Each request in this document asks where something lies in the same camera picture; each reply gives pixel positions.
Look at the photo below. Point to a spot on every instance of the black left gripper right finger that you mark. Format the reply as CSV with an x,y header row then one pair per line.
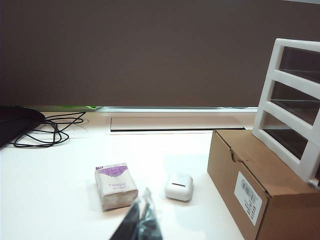
x,y
150,220

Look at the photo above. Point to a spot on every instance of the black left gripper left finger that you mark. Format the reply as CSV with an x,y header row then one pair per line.
x,y
127,225

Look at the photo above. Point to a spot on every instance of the tissue pack with purple print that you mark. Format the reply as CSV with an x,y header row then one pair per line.
x,y
116,186

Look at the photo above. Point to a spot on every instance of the white earbuds case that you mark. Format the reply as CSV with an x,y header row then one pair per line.
x,y
178,187

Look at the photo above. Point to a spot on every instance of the brown cardboard box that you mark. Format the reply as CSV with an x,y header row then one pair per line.
x,y
237,187

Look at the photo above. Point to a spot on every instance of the black soft pad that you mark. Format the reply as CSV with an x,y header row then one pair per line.
x,y
15,122

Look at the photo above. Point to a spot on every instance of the grey-brown desk partition panel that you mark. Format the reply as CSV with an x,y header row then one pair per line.
x,y
150,50

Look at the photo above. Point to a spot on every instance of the white drawer cabinet frame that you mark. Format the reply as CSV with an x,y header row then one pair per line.
x,y
267,110

